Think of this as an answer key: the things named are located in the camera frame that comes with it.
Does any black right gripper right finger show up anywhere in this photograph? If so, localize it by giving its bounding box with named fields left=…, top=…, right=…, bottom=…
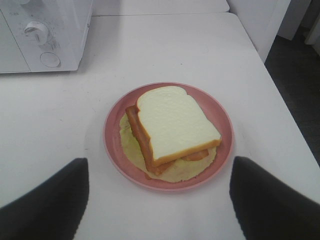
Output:
left=229, top=156, right=320, bottom=240

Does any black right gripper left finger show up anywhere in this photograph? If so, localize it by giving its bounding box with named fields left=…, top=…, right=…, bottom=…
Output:
left=0, top=158, right=90, bottom=240

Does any pink round plate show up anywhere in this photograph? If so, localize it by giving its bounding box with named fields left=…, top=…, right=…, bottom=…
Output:
left=103, top=82, right=235, bottom=192

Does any white bread sandwich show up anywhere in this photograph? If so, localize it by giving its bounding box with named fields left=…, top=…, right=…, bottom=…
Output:
left=119, top=85, right=222, bottom=183

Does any round white door button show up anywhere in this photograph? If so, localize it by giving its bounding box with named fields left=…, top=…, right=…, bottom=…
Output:
left=40, top=52, right=61, bottom=68

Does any white microwave door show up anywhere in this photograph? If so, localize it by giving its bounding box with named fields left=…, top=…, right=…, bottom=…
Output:
left=0, top=9, right=31, bottom=74

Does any white timer knob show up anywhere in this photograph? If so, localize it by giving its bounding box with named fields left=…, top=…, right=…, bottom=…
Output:
left=24, top=21, right=52, bottom=46

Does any white microwave oven body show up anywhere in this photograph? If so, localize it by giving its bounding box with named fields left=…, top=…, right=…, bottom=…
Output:
left=0, top=0, right=93, bottom=74

